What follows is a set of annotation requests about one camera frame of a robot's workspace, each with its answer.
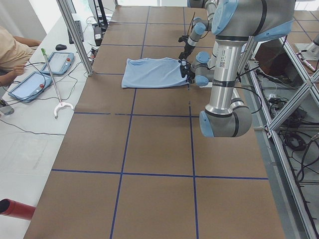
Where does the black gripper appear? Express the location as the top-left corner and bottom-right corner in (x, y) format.
(178, 35), (196, 60)
(180, 62), (195, 84)

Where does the light blue t-shirt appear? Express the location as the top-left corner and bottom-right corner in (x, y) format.
(121, 57), (187, 89)

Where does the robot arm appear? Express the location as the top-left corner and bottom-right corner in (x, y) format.
(178, 0), (219, 61)
(179, 0), (295, 137)

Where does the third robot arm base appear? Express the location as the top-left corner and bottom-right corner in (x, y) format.
(295, 35), (319, 73)

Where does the brown paper table cover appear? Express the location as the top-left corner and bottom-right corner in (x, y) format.
(25, 6), (285, 239)

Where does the black keyboard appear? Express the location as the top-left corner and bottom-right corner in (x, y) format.
(67, 20), (84, 44)

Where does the black computer mouse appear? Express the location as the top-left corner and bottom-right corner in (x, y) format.
(55, 44), (67, 51)

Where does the upper teach pendant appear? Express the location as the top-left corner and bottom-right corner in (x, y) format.
(47, 52), (75, 76)

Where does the teach pendant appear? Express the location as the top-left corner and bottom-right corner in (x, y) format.
(8, 72), (52, 103)
(47, 52), (75, 76)

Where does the reacher grabber tool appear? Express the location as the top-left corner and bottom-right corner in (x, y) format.
(41, 48), (74, 119)

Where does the lower teach pendant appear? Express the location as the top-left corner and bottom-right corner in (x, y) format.
(8, 72), (52, 103)

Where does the person in beige shirt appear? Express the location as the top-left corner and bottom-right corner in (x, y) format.
(0, 26), (41, 86)

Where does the red cylinder bottle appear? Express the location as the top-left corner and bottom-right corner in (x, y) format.
(0, 199), (36, 221)

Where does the aluminium frame post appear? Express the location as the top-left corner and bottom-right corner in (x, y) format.
(56, 0), (93, 76)

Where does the aluminium frame rack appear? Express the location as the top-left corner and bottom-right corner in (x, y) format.
(243, 38), (319, 239)

